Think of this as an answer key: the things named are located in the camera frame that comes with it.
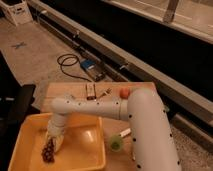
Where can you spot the dark grape bunch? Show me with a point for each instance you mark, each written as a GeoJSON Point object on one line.
{"type": "Point", "coordinates": [48, 152]}

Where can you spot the yellow plastic tray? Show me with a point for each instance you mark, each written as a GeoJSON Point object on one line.
{"type": "Point", "coordinates": [82, 149]}

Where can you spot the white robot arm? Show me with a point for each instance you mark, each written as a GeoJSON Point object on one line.
{"type": "Point", "coordinates": [153, 142]}

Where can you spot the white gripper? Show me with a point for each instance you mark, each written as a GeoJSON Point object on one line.
{"type": "Point", "coordinates": [56, 134]}

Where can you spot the black chair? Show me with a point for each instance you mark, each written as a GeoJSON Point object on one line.
{"type": "Point", "coordinates": [15, 105]}

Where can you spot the green head dish brush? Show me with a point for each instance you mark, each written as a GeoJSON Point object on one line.
{"type": "Point", "coordinates": [116, 141]}

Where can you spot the white crate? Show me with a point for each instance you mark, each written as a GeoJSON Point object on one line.
{"type": "Point", "coordinates": [17, 13]}

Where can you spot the blue electronic box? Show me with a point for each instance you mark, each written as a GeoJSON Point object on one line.
{"type": "Point", "coordinates": [92, 69]}

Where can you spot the small clear rectangular tool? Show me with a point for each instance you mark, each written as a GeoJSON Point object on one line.
{"type": "Point", "coordinates": [90, 91]}

